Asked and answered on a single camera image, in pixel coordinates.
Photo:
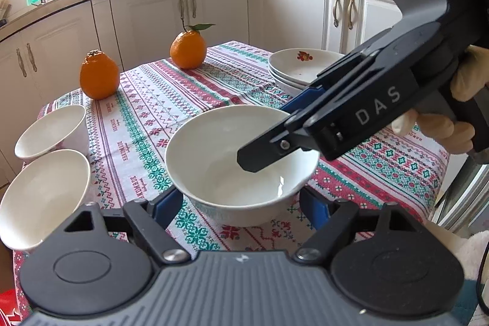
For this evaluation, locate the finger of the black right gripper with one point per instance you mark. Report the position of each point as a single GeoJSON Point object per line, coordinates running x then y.
{"type": "Point", "coordinates": [269, 147]}

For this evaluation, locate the white bowl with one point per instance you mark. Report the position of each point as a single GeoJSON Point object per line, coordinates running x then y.
{"type": "Point", "coordinates": [64, 128]}
{"type": "Point", "coordinates": [202, 161]}
{"type": "Point", "coordinates": [42, 196]}

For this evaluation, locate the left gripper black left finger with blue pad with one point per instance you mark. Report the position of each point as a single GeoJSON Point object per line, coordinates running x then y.
{"type": "Point", "coordinates": [132, 235]}

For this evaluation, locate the white plate with fruit decal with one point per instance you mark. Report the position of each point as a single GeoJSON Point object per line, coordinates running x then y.
{"type": "Point", "coordinates": [301, 66]}

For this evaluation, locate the white kitchen base cabinets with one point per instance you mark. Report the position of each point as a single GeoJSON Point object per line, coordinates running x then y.
{"type": "Point", "coordinates": [41, 60]}

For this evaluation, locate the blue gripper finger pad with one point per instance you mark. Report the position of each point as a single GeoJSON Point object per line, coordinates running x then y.
{"type": "Point", "coordinates": [302, 100]}

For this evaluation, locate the gloved right hand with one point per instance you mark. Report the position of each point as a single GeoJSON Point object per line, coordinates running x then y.
{"type": "Point", "coordinates": [440, 125]}

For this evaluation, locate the orange with green leaves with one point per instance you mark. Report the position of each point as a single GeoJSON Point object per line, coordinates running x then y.
{"type": "Point", "coordinates": [188, 50]}

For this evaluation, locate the orange without leaves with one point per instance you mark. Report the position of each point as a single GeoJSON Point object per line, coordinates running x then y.
{"type": "Point", "coordinates": [99, 75]}

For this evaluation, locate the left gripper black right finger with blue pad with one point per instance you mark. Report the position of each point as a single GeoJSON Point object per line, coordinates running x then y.
{"type": "Point", "coordinates": [337, 222]}

